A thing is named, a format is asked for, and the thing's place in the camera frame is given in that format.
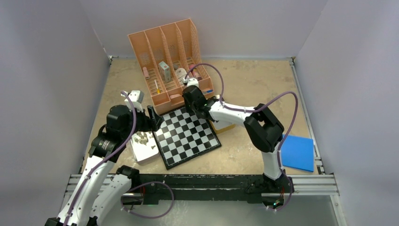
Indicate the pile of white chess pieces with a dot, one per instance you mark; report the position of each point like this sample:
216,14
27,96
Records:
144,139

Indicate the pink bottle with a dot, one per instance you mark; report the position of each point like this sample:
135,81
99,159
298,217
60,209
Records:
195,72

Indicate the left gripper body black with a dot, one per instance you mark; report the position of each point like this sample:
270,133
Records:
143,124

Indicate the black white chess board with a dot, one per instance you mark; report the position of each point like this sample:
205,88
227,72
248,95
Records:
183,136

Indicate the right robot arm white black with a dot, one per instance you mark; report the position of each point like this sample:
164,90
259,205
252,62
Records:
263,128

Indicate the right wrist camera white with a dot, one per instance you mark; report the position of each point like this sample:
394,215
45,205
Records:
191,82

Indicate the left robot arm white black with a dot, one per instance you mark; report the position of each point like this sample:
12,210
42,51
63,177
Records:
87,206

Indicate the blue grey small object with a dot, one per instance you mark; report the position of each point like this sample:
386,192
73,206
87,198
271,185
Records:
207,91

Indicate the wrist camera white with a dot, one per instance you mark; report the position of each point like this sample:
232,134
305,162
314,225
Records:
191,82
135,98

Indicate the peach plastic desk organizer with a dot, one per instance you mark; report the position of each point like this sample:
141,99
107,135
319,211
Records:
177,45

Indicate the blue foam pad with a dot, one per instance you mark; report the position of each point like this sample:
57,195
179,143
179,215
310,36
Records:
298,153

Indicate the yellow white pen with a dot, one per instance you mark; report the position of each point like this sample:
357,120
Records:
157,87

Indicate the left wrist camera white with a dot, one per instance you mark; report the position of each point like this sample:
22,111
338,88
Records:
135,98

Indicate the white paper pack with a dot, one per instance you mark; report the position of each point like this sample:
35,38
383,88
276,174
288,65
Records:
180,74

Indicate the silver metal tin tray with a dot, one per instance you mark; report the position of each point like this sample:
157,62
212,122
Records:
143,155

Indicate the black metal base rail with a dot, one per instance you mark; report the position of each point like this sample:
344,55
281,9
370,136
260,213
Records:
250,188

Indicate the white green carton box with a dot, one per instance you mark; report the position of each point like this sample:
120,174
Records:
165,72

